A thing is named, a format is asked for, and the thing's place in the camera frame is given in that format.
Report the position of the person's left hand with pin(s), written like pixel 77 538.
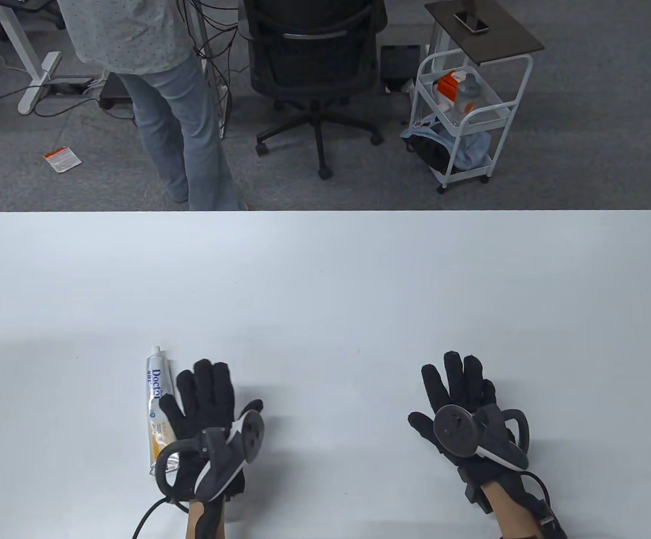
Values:
pixel 207 393

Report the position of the person's right hand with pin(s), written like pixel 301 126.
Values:
pixel 454 387

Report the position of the silver white toothpaste tube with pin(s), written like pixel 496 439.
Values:
pixel 156 426

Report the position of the white tube cap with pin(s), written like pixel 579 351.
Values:
pixel 155 353

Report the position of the person's left forearm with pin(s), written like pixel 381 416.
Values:
pixel 193 522

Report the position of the person's right forearm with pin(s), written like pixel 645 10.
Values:
pixel 510 511

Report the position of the black white right hand controller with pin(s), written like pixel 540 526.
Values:
pixel 454 429

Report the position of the black white hand controller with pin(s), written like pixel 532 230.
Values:
pixel 221 466
pixel 454 429

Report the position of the black white left hand controller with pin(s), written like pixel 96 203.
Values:
pixel 221 466

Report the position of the black bag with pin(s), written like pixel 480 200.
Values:
pixel 432 151

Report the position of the light blue cloth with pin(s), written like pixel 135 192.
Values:
pixel 474 146

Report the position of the orange white packet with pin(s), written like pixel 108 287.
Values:
pixel 62 159

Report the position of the clear plastic bottle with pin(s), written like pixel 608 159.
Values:
pixel 467 95

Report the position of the white rolling cart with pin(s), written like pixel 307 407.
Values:
pixel 519 95

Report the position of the orange white box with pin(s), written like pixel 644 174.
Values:
pixel 447 87

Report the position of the black tower platform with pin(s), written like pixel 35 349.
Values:
pixel 113 92

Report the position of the black power strip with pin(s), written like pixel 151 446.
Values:
pixel 69 86

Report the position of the black office chair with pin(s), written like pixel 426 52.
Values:
pixel 311 62

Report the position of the dark brown side table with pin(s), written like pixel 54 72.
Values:
pixel 499 33

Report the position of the black smartphone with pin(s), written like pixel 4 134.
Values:
pixel 471 22

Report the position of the white desk leg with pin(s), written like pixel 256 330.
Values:
pixel 27 62

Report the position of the black chair base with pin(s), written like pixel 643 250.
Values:
pixel 44 11

